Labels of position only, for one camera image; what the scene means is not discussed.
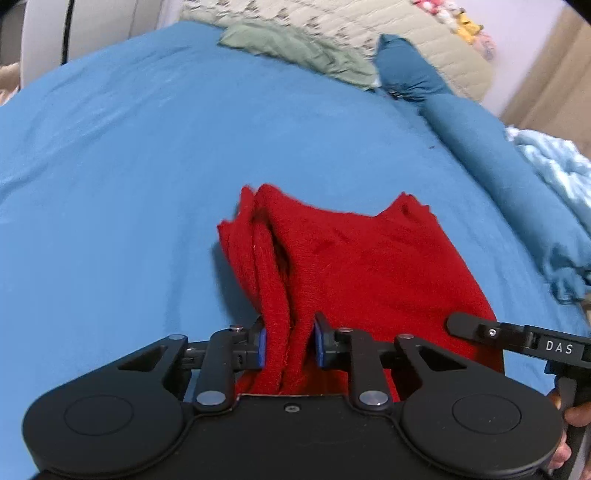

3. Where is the white quilt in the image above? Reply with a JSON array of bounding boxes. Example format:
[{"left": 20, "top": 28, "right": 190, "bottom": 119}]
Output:
[{"left": 505, "top": 126, "right": 591, "bottom": 219}]

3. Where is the red knit sweater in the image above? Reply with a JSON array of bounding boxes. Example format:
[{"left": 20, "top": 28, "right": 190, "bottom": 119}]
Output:
[{"left": 217, "top": 183, "right": 505, "bottom": 398}]

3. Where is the white and grey wardrobe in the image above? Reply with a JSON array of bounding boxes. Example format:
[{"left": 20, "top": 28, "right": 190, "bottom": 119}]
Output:
[{"left": 20, "top": 0, "right": 163, "bottom": 89}]

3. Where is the beige cloth bag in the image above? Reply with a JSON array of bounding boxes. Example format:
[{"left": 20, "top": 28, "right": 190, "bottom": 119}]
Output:
[{"left": 0, "top": 62, "right": 22, "bottom": 107}]

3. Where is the cream quilted headboard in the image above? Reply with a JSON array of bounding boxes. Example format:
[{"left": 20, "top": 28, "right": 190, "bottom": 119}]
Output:
[{"left": 179, "top": 0, "right": 496, "bottom": 101}]

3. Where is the row of plush toys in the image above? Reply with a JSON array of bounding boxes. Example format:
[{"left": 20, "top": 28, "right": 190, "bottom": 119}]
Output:
[{"left": 412, "top": 0, "right": 496, "bottom": 62}]

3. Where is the blue pillow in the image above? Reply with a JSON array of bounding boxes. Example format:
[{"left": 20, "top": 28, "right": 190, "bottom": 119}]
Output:
[{"left": 376, "top": 33, "right": 457, "bottom": 103}]

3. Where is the beige curtain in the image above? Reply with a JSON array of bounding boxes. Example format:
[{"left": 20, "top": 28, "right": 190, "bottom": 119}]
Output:
[{"left": 501, "top": 8, "right": 591, "bottom": 153}]

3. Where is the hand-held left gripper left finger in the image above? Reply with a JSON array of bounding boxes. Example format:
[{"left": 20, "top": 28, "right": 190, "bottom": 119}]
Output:
[{"left": 117, "top": 318, "right": 269, "bottom": 414}]

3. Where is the green pillow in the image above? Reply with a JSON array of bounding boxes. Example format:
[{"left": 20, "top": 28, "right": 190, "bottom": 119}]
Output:
[{"left": 219, "top": 21, "right": 378, "bottom": 92}]

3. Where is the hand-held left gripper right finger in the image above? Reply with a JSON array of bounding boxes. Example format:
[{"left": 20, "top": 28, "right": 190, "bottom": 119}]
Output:
[{"left": 313, "top": 312, "right": 467, "bottom": 413}]

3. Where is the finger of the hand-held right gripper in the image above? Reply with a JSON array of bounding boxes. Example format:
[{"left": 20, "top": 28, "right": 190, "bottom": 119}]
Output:
[{"left": 446, "top": 312, "right": 532, "bottom": 356}]

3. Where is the blue duvet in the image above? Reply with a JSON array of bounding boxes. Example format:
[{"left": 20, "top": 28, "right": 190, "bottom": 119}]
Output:
[{"left": 422, "top": 92, "right": 591, "bottom": 304}]

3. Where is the person's right hand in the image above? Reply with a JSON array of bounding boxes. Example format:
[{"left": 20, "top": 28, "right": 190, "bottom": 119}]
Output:
[{"left": 548, "top": 389, "right": 591, "bottom": 474}]

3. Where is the bed with blue sheet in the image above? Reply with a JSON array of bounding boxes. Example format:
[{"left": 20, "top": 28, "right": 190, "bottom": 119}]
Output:
[{"left": 0, "top": 21, "right": 591, "bottom": 480}]

